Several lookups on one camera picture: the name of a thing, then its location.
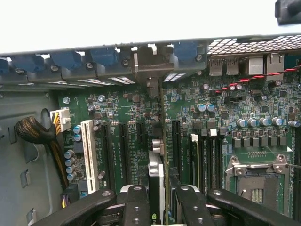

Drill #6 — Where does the CPU socket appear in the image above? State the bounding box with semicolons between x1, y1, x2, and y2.
224;154;294;217

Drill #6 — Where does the white expansion slot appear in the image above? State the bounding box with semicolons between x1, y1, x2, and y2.
80;120;101;195

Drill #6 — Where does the short black expansion slot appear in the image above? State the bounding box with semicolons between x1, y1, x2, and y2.
136;122;148;145

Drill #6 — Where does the white power connector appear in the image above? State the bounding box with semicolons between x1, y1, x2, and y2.
49;107;71;135

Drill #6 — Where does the green motherboard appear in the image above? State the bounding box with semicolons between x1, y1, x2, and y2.
57;54;301;217

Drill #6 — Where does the open PC case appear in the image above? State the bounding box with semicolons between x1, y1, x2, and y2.
0;35;301;226

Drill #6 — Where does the black bulky object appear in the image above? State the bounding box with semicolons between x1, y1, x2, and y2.
274;0;301;26

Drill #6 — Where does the black sleeved wire bundle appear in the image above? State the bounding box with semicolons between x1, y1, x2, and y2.
15;116;71;189

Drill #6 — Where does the red black twisted wire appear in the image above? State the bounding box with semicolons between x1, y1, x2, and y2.
221;65;301;94

